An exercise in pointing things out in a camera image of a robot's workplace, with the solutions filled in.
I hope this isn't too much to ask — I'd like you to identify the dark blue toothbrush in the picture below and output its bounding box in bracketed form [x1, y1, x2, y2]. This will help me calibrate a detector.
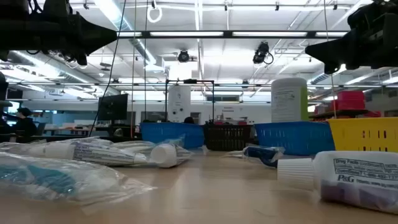
[221, 145, 285, 169]

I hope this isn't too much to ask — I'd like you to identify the teal toothbrush in clear bag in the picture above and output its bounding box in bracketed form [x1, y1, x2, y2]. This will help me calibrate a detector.
[0, 151, 157, 215]

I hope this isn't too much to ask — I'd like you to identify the black hanging cable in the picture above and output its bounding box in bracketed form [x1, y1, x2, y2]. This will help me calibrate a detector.
[88, 0, 127, 138]

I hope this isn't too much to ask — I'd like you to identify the blue plastic basket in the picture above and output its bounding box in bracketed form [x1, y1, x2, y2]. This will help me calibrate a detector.
[139, 122, 205, 149]
[254, 121, 336, 156]

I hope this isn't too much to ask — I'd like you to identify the dark shelf board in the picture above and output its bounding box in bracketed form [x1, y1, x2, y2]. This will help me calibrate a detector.
[309, 108, 370, 119]

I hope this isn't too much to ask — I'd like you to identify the white cable loop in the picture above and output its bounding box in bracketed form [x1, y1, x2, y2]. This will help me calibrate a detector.
[146, 5, 164, 24]

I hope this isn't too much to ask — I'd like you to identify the dark hanging cable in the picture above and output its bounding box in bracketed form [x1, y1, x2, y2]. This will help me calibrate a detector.
[143, 0, 149, 121]

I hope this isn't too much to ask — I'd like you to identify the red storage bin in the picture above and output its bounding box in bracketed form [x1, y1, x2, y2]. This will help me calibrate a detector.
[330, 100, 366, 111]
[337, 90, 366, 101]

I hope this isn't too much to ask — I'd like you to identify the thin hanging cable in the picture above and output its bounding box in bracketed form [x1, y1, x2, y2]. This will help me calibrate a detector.
[323, 0, 338, 119]

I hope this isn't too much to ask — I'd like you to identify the orange hanging cable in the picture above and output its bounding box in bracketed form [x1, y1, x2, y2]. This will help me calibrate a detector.
[130, 0, 137, 139]

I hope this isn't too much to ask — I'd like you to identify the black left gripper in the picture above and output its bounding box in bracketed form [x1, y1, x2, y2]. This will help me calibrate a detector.
[0, 0, 118, 67]

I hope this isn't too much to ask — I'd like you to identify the white toothpaste tube purple print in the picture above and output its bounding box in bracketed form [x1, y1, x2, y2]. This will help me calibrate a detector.
[277, 151, 398, 215]

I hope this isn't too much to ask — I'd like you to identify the white column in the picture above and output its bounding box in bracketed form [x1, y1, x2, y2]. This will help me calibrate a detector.
[167, 85, 192, 123]

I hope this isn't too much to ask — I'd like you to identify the black overhead frame bar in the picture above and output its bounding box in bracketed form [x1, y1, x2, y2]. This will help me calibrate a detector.
[116, 30, 349, 40]

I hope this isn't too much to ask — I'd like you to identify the yellow plastic basket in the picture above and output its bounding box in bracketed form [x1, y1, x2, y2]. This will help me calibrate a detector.
[327, 117, 398, 153]

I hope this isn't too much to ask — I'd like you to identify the black computer monitor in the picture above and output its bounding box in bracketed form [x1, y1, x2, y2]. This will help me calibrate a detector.
[98, 93, 129, 121]

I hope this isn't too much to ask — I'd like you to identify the black plastic basket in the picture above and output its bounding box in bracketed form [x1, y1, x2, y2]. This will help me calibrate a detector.
[203, 124, 253, 152]

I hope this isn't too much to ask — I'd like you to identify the white canister green label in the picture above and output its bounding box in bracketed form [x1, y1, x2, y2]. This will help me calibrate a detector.
[271, 77, 310, 123]

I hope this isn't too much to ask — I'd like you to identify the black overhead camera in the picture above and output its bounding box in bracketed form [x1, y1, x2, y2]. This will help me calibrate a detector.
[252, 42, 275, 65]
[177, 49, 190, 63]

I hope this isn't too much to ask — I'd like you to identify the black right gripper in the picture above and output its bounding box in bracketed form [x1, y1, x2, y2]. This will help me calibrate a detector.
[305, 0, 398, 75]

